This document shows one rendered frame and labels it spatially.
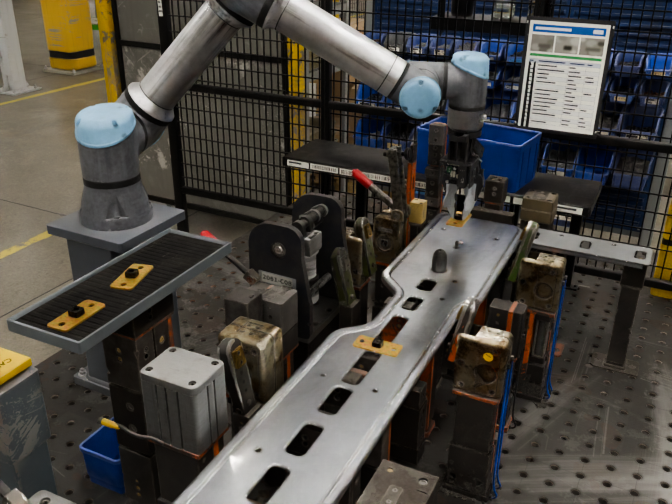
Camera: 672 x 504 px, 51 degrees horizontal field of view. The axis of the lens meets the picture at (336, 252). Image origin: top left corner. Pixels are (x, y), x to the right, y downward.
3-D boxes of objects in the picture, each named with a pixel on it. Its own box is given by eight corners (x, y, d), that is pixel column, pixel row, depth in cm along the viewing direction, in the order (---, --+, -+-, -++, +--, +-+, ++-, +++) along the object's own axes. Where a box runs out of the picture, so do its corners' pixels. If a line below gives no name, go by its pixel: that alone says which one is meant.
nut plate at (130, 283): (131, 290, 110) (130, 283, 110) (108, 288, 111) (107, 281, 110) (154, 267, 118) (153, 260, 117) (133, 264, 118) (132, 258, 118)
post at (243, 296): (256, 484, 136) (247, 302, 119) (234, 476, 138) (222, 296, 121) (269, 468, 140) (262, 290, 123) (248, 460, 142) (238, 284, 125)
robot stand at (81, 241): (73, 382, 165) (44, 224, 148) (134, 340, 182) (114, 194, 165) (141, 409, 157) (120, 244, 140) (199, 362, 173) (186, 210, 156)
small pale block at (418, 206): (414, 334, 186) (422, 204, 170) (401, 331, 187) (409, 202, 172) (418, 328, 189) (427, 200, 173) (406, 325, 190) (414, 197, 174)
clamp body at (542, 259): (546, 411, 158) (569, 272, 143) (493, 396, 163) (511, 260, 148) (553, 389, 165) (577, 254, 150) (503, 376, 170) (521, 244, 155)
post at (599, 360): (637, 377, 170) (662, 269, 157) (589, 365, 174) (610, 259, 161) (639, 363, 175) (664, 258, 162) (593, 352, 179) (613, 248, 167)
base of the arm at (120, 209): (64, 222, 149) (57, 177, 145) (115, 199, 161) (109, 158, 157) (119, 236, 143) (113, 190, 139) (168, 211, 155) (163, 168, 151)
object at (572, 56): (595, 139, 193) (616, 21, 180) (513, 128, 202) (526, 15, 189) (596, 137, 195) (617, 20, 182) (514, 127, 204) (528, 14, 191)
